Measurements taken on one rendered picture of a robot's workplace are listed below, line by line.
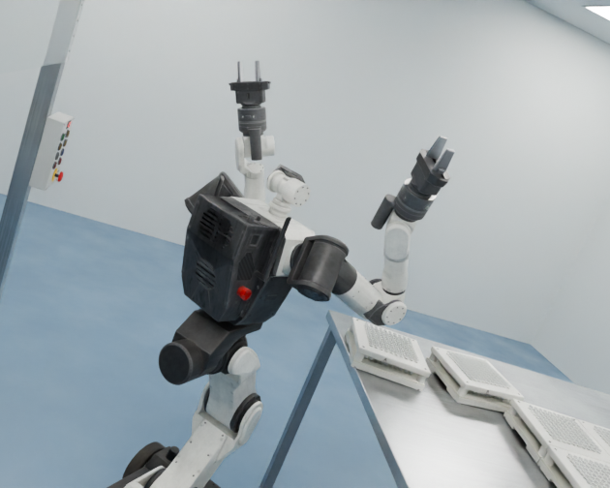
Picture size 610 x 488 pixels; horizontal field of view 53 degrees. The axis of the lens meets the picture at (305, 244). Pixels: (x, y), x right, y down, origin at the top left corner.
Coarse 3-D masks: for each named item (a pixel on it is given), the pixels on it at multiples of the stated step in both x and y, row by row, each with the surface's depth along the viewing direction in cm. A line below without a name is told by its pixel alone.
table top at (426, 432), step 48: (336, 336) 215; (384, 384) 187; (432, 384) 201; (528, 384) 237; (576, 384) 260; (384, 432) 160; (432, 432) 170; (480, 432) 182; (432, 480) 147; (480, 480) 155; (528, 480) 165
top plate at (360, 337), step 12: (360, 324) 207; (372, 324) 212; (360, 336) 197; (360, 348) 188; (372, 348) 192; (384, 360) 189; (396, 360) 190; (408, 360) 193; (420, 360) 197; (420, 372) 191
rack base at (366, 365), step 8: (352, 336) 208; (352, 344) 201; (352, 352) 194; (352, 360) 190; (368, 360) 193; (360, 368) 190; (368, 368) 190; (376, 368) 190; (384, 368) 192; (392, 368) 195; (384, 376) 191; (392, 376) 191; (400, 376) 191; (408, 376) 194; (416, 376) 196; (408, 384) 192; (416, 384) 192; (424, 384) 192
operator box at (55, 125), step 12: (48, 120) 212; (60, 120) 214; (72, 120) 226; (48, 132) 213; (60, 132) 213; (48, 144) 214; (48, 156) 215; (60, 156) 226; (36, 168) 216; (48, 168) 217; (36, 180) 217; (48, 180) 219
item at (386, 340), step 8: (376, 328) 207; (376, 336) 200; (384, 336) 205; (392, 336) 206; (384, 344) 196; (392, 344) 200; (400, 344) 204; (408, 344) 204; (400, 352) 195; (408, 352) 199
